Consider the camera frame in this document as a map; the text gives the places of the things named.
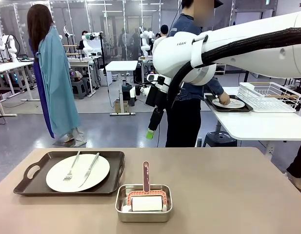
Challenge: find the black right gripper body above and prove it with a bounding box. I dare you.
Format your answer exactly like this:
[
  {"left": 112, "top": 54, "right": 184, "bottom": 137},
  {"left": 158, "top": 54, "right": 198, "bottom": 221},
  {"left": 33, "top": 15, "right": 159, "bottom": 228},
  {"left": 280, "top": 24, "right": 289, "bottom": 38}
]
[{"left": 145, "top": 84, "right": 169, "bottom": 109}]

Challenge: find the white round dinner plate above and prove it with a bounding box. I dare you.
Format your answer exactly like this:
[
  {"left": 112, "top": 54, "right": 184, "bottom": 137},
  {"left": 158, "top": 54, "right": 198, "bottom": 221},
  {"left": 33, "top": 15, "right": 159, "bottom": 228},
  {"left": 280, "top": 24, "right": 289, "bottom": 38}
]
[
  {"left": 211, "top": 97, "right": 246, "bottom": 109},
  {"left": 45, "top": 153, "right": 111, "bottom": 193}
]

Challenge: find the silver table knife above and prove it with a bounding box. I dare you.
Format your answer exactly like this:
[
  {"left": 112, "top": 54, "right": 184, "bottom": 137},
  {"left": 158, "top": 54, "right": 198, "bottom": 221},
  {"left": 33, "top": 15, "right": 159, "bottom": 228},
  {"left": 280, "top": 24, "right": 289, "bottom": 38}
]
[{"left": 78, "top": 152, "right": 100, "bottom": 188}]

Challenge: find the red handled lint roller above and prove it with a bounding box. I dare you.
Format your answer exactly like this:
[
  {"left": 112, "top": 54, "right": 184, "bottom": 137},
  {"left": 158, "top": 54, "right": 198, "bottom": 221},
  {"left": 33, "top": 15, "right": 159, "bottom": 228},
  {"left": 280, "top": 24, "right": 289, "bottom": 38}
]
[{"left": 126, "top": 160, "right": 168, "bottom": 213}]

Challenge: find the dark brown handled tray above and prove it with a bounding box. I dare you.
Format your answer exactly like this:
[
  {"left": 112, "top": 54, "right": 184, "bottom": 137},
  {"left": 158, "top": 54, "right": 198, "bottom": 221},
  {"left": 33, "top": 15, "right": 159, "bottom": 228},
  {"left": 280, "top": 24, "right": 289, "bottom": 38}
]
[{"left": 13, "top": 150, "right": 126, "bottom": 196}]

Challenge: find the person's right denim forearm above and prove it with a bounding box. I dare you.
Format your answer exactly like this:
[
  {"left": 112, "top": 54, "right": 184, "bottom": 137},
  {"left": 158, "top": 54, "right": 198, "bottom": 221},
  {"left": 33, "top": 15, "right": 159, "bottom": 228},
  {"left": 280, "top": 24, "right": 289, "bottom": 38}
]
[{"left": 208, "top": 78, "right": 225, "bottom": 98}]

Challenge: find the person's right hand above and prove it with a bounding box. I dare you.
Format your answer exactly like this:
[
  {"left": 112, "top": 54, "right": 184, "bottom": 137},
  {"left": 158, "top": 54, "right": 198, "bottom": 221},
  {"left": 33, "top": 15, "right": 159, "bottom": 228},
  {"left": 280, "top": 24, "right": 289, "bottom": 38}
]
[{"left": 218, "top": 92, "right": 231, "bottom": 106}]

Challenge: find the person in denim jacket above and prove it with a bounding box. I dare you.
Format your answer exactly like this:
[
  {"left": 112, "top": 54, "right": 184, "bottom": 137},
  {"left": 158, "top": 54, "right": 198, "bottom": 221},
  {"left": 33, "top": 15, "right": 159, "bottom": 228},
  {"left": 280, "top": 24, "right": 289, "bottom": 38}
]
[{"left": 165, "top": 0, "right": 231, "bottom": 148}]

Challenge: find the cardboard box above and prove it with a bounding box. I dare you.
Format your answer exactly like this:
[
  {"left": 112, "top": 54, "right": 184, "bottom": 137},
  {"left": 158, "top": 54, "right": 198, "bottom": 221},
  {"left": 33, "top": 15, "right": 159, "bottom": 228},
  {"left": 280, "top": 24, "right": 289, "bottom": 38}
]
[{"left": 114, "top": 99, "right": 129, "bottom": 114}]

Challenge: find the white standing desk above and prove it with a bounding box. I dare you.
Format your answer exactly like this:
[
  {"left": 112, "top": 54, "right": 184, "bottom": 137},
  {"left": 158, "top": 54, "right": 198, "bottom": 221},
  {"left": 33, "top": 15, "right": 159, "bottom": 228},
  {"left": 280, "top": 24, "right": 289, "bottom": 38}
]
[{"left": 105, "top": 60, "right": 139, "bottom": 117}]

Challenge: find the black plastic stool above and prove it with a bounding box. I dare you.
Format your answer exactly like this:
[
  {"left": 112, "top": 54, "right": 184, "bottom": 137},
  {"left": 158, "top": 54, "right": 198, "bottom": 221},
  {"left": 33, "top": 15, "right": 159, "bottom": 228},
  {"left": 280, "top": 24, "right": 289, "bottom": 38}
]
[{"left": 202, "top": 131, "right": 238, "bottom": 148}]

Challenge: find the black-haired person in white sweater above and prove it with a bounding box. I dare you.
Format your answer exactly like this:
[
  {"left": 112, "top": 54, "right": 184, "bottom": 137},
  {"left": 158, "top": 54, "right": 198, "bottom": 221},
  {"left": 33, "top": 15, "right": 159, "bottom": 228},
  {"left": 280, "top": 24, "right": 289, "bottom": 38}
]
[{"left": 155, "top": 24, "right": 170, "bottom": 40}]

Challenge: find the grey plastic stool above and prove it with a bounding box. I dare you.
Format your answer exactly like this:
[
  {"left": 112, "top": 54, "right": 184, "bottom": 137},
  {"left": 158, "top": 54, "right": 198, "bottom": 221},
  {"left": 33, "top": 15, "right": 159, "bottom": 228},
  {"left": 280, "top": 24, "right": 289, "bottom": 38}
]
[
  {"left": 81, "top": 77, "right": 92, "bottom": 96},
  {"left": 71, "top": 79, "right": 88, "bottom": 100}
]

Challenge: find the black flat tray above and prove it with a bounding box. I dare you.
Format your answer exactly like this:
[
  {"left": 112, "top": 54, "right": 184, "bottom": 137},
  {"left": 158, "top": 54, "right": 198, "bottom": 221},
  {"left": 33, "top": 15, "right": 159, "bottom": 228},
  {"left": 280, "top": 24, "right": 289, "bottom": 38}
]
[{"left": 204, "top": 94, "right": 254, "bottom": 113}]

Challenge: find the rectangular stainless steel tin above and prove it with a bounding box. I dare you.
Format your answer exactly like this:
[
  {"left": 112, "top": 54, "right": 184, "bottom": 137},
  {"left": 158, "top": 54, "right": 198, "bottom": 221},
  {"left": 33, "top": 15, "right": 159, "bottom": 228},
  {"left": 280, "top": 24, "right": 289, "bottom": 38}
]
[{"left": 115, "top": 184, "right": 173, "bottom": 223}]

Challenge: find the silver fork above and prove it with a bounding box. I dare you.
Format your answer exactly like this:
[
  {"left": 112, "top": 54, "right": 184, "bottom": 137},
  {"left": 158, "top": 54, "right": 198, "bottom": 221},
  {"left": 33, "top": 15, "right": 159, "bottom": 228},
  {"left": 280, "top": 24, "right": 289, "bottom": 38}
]
[{"left": 62, "top": 150, "right": 81, "bottom": 182}]

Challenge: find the long-haired woman in teal cloak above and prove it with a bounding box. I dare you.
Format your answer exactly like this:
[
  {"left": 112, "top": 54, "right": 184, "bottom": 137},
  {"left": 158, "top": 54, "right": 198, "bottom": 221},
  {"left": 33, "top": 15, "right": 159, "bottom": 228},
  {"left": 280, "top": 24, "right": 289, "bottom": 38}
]
[{"left": 26, "top": 3, "right": 88, "bottom": 148}]

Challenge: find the white rounded side table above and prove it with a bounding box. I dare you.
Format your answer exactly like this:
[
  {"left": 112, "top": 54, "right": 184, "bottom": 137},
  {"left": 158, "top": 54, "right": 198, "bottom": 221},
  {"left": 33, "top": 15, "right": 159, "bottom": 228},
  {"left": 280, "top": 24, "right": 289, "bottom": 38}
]
[{"left": 203, "top": 86, "right": 301, "bottom": 156}]

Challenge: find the bystander leg in black trousers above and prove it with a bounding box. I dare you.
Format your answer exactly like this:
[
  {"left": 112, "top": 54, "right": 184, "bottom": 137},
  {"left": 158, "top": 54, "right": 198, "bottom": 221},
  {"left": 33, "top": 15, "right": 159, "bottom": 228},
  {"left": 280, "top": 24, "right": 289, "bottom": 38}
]
[{"left": 286, "top": 141, "right": 301, "bottom": 192}]

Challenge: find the long white workbench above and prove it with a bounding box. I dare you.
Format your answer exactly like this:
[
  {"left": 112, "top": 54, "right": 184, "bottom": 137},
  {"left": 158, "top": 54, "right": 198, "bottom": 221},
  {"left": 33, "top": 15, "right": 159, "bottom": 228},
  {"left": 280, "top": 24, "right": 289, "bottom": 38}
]
[{"left": 0, "top": 60, "right": 41, "bottom": 102}]

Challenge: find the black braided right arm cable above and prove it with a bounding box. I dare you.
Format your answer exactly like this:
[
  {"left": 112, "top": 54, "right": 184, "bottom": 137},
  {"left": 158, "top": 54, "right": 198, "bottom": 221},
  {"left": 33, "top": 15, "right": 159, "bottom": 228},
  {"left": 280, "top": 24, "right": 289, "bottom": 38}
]
[{"left": 166, "top": 27, "right": 301, "bottom": 108}]

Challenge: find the white wire dish rack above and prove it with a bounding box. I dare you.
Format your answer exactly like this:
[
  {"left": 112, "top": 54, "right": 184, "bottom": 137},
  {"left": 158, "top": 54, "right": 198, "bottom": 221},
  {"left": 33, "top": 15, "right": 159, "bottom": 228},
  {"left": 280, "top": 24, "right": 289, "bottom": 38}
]
[{"left": 238, "top": 81, "right": 301, "bottom": 114}]

